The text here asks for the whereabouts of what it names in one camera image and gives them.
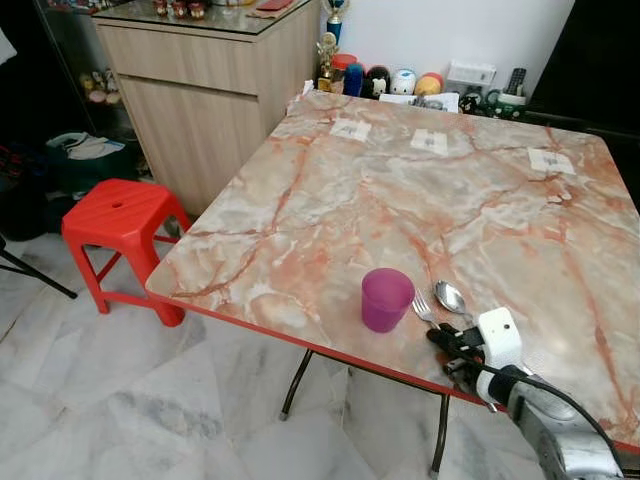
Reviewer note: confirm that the silver metal fork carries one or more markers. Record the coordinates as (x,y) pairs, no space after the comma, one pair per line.
(421,304)

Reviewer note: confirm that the silver metal spoon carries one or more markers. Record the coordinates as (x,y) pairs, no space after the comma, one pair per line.
(450,296)

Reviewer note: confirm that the purple plastic cup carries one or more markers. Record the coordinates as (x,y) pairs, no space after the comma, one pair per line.
(387,300)

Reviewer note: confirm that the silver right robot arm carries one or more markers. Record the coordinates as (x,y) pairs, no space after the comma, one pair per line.
(562,438)

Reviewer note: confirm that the black metal table leg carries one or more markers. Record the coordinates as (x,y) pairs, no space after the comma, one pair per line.
(440,436)
(296,386)

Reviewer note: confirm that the white paper marker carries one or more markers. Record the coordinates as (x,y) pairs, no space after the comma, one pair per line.
(429,141)
(551,160)
(350,129)

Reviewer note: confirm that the white printed paper sheet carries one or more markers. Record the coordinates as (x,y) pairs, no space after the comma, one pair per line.
(425,100)

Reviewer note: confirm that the dark green mug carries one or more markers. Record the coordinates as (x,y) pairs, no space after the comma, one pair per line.
(503,103)

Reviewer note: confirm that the yellow and red toy figure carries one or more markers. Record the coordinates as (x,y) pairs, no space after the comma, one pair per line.
(430,84)

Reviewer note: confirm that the white round toy figure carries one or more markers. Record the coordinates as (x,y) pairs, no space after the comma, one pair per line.
(403,81)

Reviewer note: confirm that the black round toy figure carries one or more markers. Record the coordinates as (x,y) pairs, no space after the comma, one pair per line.
(377,82)

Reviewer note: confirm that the white rectangular box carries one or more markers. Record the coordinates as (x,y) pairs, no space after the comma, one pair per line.
(470,74)

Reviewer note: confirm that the black remote control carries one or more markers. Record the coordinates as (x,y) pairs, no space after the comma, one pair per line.
(516,80)

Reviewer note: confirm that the orange lidded jar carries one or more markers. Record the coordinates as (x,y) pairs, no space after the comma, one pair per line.
(343,70)

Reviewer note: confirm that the small gold trophy figure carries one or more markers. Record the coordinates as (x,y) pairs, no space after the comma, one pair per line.
(326,58)

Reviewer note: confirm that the blue and gold trophy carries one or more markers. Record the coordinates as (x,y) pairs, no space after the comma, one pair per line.
(335,16)

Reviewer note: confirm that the light wooden cabinet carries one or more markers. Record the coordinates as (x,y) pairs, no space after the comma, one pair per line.
(205,95)

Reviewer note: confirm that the red plastic stool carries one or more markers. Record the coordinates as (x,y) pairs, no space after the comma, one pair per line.
(122,215)

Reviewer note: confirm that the red flat packet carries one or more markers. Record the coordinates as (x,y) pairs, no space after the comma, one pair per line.
(271,5)

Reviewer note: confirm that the dark bin with cloths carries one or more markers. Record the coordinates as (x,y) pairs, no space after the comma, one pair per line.
(85,155)

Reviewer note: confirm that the black tripod leg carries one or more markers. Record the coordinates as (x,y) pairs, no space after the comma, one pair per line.
(35,272)

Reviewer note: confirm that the red figurines row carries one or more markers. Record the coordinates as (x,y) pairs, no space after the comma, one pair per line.
(180,9)

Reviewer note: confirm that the small plush toys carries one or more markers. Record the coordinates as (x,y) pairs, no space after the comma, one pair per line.
(96,86)

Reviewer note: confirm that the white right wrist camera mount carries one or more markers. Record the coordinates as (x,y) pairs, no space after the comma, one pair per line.
(500,336)

